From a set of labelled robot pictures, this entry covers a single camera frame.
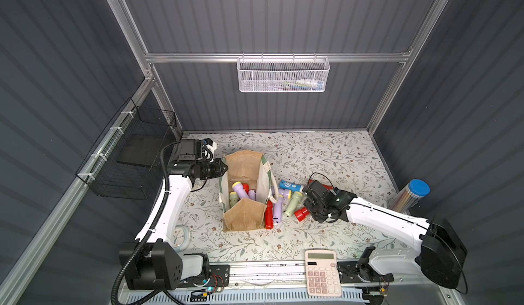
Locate red flashlight bottom horizontal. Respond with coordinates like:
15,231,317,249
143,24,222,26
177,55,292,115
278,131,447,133
294,207,311,222

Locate purple flashlight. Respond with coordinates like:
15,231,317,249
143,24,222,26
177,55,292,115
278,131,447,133
232,182,249,199
278,189,292,199

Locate pale green flashlight top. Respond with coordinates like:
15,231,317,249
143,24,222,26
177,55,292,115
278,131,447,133
229,192,240,208

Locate pale green flashlight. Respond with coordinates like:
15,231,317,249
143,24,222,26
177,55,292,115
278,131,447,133
229,192,240,208
284,191,304,217

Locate red flashlight vertical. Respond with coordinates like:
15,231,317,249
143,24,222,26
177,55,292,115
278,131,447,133
308,179,334,190
264,201,274,230

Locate purple flashlight vertical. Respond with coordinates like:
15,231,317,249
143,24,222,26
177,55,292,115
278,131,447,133
273,195,283,225
248,189,257,201

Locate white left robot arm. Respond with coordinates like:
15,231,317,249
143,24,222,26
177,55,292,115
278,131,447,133
120,159,228,291

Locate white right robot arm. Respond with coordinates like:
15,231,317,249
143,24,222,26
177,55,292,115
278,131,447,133
302,180,468,289

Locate blue flashlight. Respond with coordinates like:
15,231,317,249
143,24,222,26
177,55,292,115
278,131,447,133
279,180,304,192

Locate pink desk calculator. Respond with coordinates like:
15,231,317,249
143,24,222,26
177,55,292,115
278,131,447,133
304,249,342,298

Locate blue lid pencil tube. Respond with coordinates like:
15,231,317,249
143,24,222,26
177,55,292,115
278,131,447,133
388,179,431,213

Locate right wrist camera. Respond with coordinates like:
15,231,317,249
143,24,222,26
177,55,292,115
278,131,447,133
303,180,329,203

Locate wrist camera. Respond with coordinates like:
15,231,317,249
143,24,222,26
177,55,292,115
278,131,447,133
303,180,329,203
177,138,217,162

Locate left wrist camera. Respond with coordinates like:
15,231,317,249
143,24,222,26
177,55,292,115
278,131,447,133
177,138,217,162

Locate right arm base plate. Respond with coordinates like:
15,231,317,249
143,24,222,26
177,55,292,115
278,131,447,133
337,261,394,283

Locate black wire side basket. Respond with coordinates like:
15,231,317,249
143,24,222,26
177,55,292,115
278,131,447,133
76,100,180,201

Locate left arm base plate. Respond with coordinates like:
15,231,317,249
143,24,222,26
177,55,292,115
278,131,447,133
178,265,231,288

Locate white wire wall basket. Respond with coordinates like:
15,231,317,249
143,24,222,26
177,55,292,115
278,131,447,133
236,55,330,93

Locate markers in wall basket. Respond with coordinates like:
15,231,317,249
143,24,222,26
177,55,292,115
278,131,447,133
274,79,325,92

